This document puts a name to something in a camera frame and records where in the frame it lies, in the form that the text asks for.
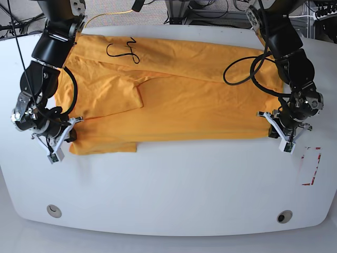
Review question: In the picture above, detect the black arm cable image-left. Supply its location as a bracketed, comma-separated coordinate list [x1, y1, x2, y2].
[13, 1, 86, 126]

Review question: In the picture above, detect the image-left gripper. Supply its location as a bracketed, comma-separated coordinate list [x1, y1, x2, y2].
[32, 117, 83, 155]

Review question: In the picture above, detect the orange T-shirt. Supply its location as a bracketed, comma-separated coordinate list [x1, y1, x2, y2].
[66, 35, 280, 155]

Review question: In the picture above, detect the left table cable grommet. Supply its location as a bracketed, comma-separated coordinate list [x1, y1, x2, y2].
[46, 205, 62, 219]

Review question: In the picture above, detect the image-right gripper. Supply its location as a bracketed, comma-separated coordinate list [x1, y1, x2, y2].
[257, 110, 312, 143]

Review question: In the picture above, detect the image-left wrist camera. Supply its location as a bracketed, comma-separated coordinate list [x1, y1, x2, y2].
[47, 149, 65, 164]

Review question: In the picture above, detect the white power strip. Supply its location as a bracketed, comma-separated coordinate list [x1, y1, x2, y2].
[313, 8, 336, 21]

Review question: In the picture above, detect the yellow cable on floor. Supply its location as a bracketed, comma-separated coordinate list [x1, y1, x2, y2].
[84, 9, 132, 28]

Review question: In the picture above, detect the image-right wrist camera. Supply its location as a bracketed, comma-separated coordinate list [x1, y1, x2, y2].
[279, 139, 296, 154]

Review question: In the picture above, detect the right table cable grommet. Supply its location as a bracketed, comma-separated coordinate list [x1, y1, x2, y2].
[277, 210, 293, 224]

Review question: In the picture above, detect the red tape rectangle marking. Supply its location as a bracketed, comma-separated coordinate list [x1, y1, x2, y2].
[299, 147, 322, 186]

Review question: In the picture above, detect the black robot arm image-left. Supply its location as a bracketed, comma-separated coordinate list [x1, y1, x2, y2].
[11, 1, 86, 163]

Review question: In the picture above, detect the table cable grommet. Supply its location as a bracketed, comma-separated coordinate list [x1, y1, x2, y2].
[46, 205, 62, 219]
[277, 210, 293, 224]

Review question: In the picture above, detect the aluminium frame stand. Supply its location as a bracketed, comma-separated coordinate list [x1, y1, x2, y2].
[165, 1, 250, 28]

